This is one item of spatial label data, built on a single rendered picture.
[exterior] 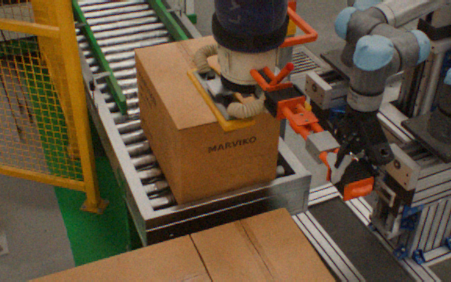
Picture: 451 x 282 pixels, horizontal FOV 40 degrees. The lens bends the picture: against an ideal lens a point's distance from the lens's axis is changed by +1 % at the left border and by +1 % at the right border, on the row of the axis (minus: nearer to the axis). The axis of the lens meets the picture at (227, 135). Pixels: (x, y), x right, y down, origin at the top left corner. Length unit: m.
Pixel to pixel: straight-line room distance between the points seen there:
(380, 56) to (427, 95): 0.99
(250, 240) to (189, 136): 0.45
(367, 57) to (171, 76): 1.27
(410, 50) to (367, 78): 0.12
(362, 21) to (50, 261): 2.05
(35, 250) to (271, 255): 1.29
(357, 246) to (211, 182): 0.79
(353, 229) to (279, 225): 0.60
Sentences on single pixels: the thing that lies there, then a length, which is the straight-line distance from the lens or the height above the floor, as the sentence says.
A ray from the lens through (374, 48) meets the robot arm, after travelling 1.28.
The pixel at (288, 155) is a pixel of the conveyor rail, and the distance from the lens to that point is 2.60.
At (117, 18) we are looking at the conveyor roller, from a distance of 3.80.
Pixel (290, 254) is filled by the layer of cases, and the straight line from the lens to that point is 2.27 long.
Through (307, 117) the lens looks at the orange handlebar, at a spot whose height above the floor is 1.28.
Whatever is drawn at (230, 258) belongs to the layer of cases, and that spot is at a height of 0.54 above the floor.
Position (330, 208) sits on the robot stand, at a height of 0.21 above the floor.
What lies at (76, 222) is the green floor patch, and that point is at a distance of 3.20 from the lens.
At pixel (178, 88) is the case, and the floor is 0.95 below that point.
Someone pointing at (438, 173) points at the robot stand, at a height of 0.94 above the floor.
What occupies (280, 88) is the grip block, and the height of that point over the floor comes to 1.29.
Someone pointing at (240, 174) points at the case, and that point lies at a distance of 2.38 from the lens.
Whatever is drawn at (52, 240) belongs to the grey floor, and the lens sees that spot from 3.13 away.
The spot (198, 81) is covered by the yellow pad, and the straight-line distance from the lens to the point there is 1.99.
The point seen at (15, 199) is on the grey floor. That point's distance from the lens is 3.40.
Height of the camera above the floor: 2.23
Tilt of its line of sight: 37 degrees down
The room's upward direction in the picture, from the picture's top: 1 degrees clockwise
